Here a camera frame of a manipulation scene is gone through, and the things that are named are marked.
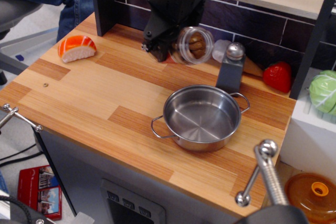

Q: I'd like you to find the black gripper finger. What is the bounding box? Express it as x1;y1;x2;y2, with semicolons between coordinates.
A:
146;35;178;62

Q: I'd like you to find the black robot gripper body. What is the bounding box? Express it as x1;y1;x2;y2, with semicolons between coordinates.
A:
142;0;204;51

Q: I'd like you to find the clear almond jar red label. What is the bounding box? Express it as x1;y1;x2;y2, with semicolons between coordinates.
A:
165;27;214;65

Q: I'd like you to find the stainless steel pot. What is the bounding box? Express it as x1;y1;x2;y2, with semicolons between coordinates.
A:
161;84;250;152

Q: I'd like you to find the orange pot lid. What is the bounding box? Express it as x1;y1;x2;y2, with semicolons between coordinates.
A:
285;173;335;223

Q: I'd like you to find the toy ice cream cone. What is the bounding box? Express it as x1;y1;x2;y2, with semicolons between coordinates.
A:
212;39;263;77

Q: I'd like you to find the grey salt shaker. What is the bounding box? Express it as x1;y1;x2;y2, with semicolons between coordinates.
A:
216;42;246;93

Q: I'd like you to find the toy salmon sushi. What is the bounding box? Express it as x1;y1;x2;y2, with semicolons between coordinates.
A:
58;35;97;63

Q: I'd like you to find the red toy strawberry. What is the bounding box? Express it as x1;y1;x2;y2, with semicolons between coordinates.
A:
263;61;292;93

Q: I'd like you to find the left metal clamp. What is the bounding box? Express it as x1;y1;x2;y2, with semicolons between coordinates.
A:
1;103;43;133

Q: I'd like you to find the metal clamp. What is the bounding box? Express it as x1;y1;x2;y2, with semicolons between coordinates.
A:
1;103;43;133
235;139;308;223

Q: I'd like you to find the grey oven control panel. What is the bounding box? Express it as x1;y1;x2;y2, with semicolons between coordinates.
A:
100;179;166;224

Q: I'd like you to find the green toy cabbage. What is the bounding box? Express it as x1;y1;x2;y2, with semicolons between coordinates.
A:
309;70;335;116

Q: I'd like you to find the red booklet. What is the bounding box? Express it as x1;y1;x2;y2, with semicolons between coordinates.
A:
17;165;62;220

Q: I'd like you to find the right metal clamp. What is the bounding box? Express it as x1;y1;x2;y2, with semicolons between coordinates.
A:
235;139;308;223

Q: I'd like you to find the black cable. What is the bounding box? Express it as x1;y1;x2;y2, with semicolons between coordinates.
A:
0;144;43;167

